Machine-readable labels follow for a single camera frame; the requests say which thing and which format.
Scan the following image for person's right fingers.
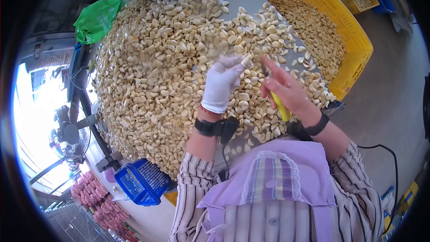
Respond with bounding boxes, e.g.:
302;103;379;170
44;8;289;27
260;77;286;110

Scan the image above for standing electric fan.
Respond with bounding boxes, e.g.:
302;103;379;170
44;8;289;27
49;102;98;162

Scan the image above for person's right index finger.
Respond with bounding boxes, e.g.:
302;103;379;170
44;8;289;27
259;56;289;82

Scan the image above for person's left fingers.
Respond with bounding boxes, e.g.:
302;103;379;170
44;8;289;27
217;55;252;74

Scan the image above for large yellow plastic crate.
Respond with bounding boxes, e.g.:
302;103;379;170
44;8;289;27
247;0;374;101

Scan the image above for black wrist band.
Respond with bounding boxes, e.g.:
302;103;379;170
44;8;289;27
194;117;240;144
289;112;330;142

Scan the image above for blue mesh basket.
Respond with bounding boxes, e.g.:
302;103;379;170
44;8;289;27
114;159;172;206

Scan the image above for person's right hand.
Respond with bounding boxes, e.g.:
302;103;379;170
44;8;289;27
259;55;323;128

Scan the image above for green plastic bag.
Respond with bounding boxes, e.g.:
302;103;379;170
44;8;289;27
73;0;123;45

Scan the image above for stack of pink net bags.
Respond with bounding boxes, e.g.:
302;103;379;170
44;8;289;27
71;171;140;242

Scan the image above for yellow handled knife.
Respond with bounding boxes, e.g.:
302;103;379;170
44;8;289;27
261;63;292;122

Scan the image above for person's body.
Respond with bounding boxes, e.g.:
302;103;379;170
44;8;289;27
169;139;385;242

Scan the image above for person's left hand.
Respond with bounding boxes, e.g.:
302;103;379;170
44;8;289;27
201;55;252;114

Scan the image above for heap of garlic in crate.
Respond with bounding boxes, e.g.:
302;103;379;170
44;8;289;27
267;0;346;82

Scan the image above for pile of garlic on table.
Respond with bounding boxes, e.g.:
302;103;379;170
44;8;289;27
92;0;336;180

